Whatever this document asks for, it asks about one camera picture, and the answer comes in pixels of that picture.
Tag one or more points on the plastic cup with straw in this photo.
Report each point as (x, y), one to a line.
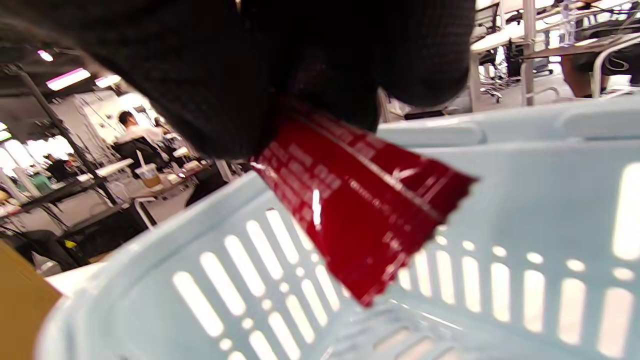
(149, 177)

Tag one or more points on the person's right hand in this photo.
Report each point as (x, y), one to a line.
(250, 60)

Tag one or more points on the light blue plastic basket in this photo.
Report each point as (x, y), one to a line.
(525, 200)

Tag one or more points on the brown paper bag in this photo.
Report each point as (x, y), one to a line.
(22, 305)

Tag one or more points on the red coffee powder package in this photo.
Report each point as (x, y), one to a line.
(360, 210)

